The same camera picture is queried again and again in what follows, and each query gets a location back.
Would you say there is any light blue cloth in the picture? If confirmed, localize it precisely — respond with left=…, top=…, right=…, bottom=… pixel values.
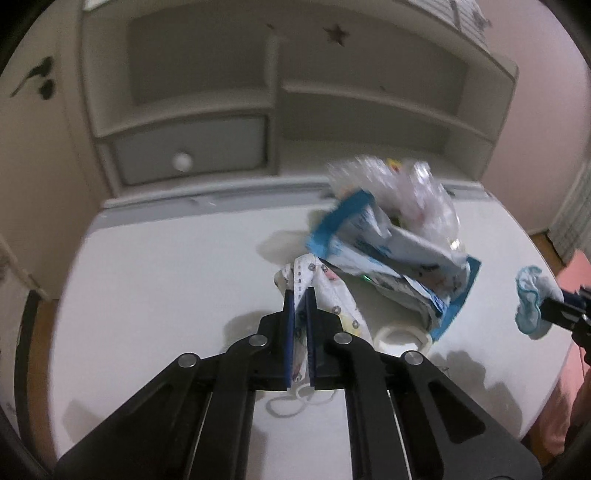
left=515, top=265, right=564, bottom=340

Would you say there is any white tape roll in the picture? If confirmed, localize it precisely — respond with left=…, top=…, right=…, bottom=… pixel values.
left=374, top=325, right=433, bottom=356

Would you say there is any blue white snack wrapper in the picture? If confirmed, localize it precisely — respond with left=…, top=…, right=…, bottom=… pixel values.
left=307, top=190, right=481, bottom=341

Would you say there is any white patterned face mask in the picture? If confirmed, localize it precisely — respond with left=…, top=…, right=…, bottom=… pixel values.
left=265, top=252, right=374, bottom=419

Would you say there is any pink bed blanket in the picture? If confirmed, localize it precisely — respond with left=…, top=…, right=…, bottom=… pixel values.
left=528, top=250, right=590, bottom=466

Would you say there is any white desk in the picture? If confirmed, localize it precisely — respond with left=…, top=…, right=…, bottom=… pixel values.
left=45, top=174, right=578, bottom=471

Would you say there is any clear crumpled plastic bag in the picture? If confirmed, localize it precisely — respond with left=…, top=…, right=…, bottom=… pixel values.
left=328, top=155, right=463, bottom=251

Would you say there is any grey drawer with knob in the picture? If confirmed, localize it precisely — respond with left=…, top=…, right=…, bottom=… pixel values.
left=111, top=116, right=267, bottom=186

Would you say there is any white desk hutch shelf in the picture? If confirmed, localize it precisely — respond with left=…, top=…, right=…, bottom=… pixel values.
left=79, top=1, right=518, bottom=197

